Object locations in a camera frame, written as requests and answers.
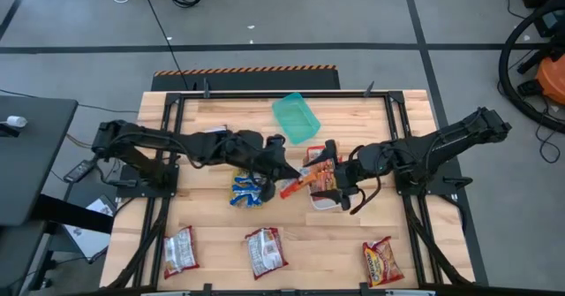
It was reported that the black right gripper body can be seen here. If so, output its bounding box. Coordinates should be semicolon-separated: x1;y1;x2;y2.
334;158;361;211

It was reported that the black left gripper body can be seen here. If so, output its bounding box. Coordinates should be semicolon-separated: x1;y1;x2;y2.
240;132;283;183

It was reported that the orange Maruchan noodle pack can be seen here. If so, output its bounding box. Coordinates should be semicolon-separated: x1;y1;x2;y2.
279;171;320;201
308;174;340;196
305;145;328;165
308;159;337;178

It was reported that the teal plastic bin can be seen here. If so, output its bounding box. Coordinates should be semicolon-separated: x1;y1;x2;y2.
271;91;322;147

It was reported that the white plastic bin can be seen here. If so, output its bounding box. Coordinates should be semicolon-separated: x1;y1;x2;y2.
303;144;355;212

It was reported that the blue snack bag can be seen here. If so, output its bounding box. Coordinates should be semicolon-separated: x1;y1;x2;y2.
228;167;267;209

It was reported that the black hazard-striped floor mat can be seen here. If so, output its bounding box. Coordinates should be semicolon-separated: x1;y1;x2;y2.
151;64;342;92

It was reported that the black power adapter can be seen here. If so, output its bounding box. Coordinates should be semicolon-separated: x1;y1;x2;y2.
62;157;97;184

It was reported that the white paper sheet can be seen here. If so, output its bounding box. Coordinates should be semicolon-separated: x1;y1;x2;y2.
63;195;117;261

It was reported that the black desk crossbar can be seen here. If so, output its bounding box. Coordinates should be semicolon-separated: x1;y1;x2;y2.
34;193;115;235

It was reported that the black desk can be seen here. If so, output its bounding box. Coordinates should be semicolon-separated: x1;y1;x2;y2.
0;95;79;227

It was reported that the orange vacuum cleaner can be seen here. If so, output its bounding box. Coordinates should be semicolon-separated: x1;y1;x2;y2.
515;48;565;108

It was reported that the white cylinder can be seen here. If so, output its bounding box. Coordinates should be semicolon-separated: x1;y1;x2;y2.
4;115;29;129

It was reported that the small black desk device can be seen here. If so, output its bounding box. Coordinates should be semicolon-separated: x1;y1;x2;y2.
0;122;22;139

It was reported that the black desk base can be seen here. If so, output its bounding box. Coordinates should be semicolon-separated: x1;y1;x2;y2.
0;219;58;296

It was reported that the black device blue screen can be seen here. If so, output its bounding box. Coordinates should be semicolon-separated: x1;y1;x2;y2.
540;8;564;39

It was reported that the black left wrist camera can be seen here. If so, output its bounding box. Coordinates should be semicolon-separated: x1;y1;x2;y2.
266;133;287;152

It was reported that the black metal table frame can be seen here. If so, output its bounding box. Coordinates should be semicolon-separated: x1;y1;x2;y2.
105;90;478;296

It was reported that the long black floor cable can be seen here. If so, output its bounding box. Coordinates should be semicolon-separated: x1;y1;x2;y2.
139;0;191;91

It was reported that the black vacuum hose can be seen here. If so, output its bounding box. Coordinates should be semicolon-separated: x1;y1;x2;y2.
497;0;565;134

